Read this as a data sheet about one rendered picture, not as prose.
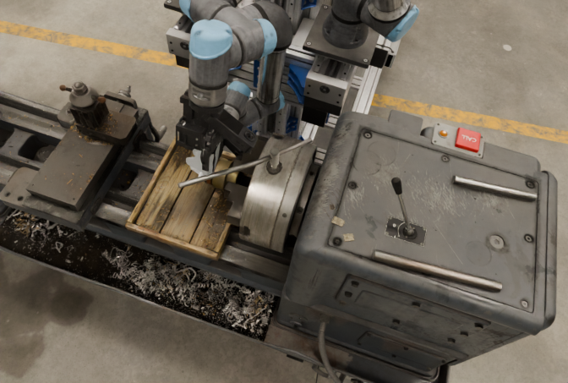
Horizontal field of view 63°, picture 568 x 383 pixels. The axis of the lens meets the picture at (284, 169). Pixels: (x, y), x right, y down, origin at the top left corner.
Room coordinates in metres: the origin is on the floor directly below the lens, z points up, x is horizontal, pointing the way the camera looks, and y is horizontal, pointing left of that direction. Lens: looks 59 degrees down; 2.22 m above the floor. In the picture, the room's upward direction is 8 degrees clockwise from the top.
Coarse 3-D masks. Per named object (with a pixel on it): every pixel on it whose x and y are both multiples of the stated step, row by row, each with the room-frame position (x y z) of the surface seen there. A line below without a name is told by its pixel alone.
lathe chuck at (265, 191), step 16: (272, 144) 0.68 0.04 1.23; (288, 144) 0.69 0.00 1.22; (288, 160) 0.63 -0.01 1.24; (256, 176) 0.58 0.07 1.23; (272, 176) 0.58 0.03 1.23; (288, 176) 0.59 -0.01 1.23; (256, 192) 0.54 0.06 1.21; (272, 192) 0.55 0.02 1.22; (256, 208) 0.51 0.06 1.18; (272, 208) 0.51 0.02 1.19; (240, 224) 0.49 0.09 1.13; (256, 224) 0.49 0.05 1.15; (272, 224) 0.49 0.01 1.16; (256, 240) 0.47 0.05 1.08
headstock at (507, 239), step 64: (384, 128) 0.76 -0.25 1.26; (320, 192) 0.55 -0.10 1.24; (384, 192) 0.57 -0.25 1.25; (448, 192) 0.59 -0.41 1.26; (320, 256) 0.39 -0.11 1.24; (448, 256) 0.42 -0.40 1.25; (512, 256) 0.44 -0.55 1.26; (384, 320) 0.35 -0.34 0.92; (448, 320) 0.32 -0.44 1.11; (512, 320) 0.30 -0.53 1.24
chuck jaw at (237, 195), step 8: (232, 184) 0.61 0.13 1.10; (224, 192) 0.59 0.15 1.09; (232, 192) 0.59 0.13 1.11; (240, 192) 0.59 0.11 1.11; (232, 200) 0.56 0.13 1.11; (240, 200) 0.57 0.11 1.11; (232, 208) 0.54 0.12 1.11; (240, 208) 0.54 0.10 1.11; (232, 216) 0.51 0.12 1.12; (240, 216) 0.52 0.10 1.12; (232, 224) 0.51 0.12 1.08; (240, 232) 0.49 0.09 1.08; (248, 232) 0.48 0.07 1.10
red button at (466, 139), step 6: (462, 132) 0.77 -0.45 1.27; (468, 132) 0.78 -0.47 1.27; (474, 132) 0.78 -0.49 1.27; (456, 138) 0.75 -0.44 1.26; (462, 138) 0.75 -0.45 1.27; (468, 138) 0.76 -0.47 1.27; (474, 138) 0.76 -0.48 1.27; (456, 144) 0.73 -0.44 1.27; (462, 144) 0.74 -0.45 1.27; (468, 144) 0.74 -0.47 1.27; (474, 144) 0.74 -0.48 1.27; (474, 150) 0.72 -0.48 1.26
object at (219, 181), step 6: (222, 162) 0.67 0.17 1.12; (228, 162) 0.68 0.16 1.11; (216, 168) 0.65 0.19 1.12; (222, 168) 0.65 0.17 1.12; (228, 174) 0.64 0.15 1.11; (234, 174) 0.64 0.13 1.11; (240, 174) 0.67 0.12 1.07; (210, 180) 0.63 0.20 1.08; (216, 180) 0.62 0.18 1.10; (222, 180) 0.62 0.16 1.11; (228, 180) 0.63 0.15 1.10; (234, 180) 0.63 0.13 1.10; (240, 180) 0.66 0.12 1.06; (216, 186) 0.62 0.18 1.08; (222, 186) 0.61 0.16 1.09
